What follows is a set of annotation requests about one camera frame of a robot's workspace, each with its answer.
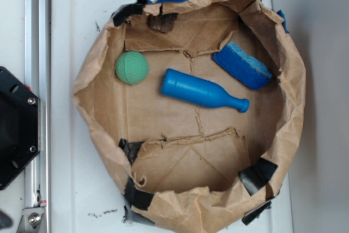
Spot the brown paper bag bin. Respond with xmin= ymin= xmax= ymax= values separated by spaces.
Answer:
xmin=73 ymin=0 xmax=306 ymax=232

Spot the green foam ball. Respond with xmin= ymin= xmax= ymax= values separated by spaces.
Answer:
xmin=115 ymin=51 xmax=149 ymax=85

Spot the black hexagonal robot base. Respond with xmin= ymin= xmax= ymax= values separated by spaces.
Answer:
xmin=1 ymin=66 xmax=39 ymax=190

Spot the blue plastic bottle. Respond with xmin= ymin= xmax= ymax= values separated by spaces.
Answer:
xmin=160 ymin=69 xmax=250 ymax=113

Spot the aluminium extrusion rail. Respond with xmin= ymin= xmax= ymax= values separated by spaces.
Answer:
xmin=17 ymin=0 xmax=51 ymax=232

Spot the blue sponge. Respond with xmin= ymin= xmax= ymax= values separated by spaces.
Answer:
xmin=212 ymin=42 xmax=273 ymax=90

